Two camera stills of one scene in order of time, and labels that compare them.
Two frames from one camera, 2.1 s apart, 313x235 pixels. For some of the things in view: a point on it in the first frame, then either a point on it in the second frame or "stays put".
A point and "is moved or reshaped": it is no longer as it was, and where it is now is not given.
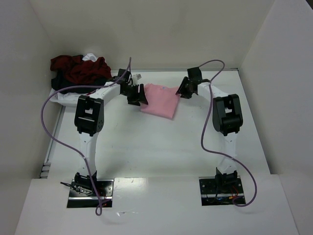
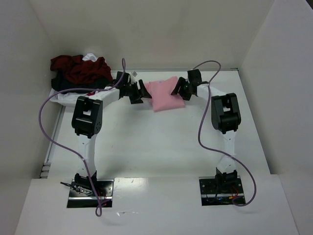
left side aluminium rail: [46, 169] stays put
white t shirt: [90, 57] stays put
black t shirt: [58, 81] stays put
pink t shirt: [161, 101] is moved or reshaped
